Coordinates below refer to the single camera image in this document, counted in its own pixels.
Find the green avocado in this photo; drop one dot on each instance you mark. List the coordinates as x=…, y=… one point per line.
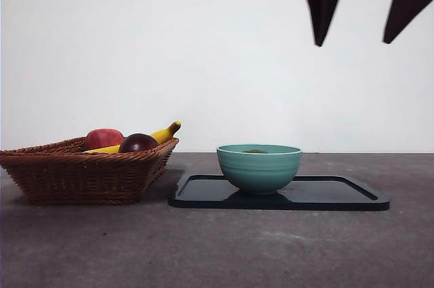
x=254, y=151

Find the mint green bowl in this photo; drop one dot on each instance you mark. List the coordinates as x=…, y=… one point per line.
x=259, y=173

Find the dark green rectangular tray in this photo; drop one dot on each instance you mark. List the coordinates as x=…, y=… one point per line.
x=322, y=196

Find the yellow banana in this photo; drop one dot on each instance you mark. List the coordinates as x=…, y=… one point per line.
x=162, y=133

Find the dark purple-red round fruit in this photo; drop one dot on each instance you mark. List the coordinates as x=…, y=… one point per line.
x=137, y=144

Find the red apple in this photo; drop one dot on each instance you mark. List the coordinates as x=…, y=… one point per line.
x=101, y=139

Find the brown wicker basket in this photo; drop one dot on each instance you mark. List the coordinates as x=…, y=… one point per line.
x=78, y=179

